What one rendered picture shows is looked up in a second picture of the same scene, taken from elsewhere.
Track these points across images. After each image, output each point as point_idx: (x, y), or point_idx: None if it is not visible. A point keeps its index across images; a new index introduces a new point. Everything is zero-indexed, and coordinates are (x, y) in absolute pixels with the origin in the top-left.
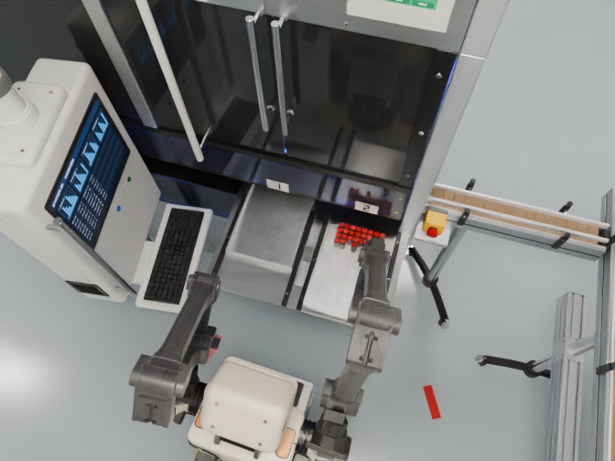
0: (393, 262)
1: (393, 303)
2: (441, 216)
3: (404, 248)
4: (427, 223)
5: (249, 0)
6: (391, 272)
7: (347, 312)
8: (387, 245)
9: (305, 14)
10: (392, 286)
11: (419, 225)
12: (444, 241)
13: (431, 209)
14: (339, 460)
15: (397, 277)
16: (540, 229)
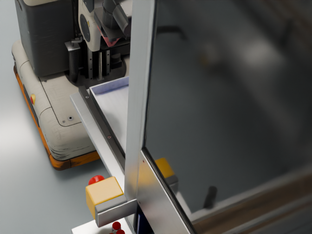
0: (118, 156)
1: (85, 125)
2: (100, 197)
3: (121, 187)
4: (110, 177)
5: None
6: (112, 145)
7: (123, 88)
8: None
9: None
10: (100, 139)
11: (126, 229)
12: (80, 232)
13: (120, 196)
14: (48, 120)
15: (101, 151)
16: None
